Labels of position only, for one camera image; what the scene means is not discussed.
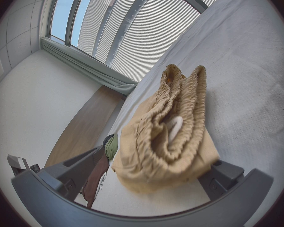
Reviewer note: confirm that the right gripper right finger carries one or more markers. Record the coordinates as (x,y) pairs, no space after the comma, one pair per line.
(222,176)

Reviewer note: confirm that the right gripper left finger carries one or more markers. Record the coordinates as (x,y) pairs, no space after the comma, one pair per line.
(68,174)

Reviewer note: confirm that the tan shorts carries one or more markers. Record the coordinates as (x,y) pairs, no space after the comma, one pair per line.
(156,150)

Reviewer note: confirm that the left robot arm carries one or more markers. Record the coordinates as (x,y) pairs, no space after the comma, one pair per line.
(16,161)

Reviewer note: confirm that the bed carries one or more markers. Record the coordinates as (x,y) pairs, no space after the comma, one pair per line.
(239,55)

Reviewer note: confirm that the dark brown garment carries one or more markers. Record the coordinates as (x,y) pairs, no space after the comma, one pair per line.
(94,181)

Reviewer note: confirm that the pale grey garment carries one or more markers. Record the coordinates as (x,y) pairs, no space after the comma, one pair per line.
(101,183)

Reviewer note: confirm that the green garment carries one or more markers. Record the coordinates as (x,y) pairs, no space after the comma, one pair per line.
(111,148)

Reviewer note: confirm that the blue-green curtain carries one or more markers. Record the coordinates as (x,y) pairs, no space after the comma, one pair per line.
(85,67)

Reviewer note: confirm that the window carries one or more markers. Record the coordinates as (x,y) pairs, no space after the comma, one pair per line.
(144,32)

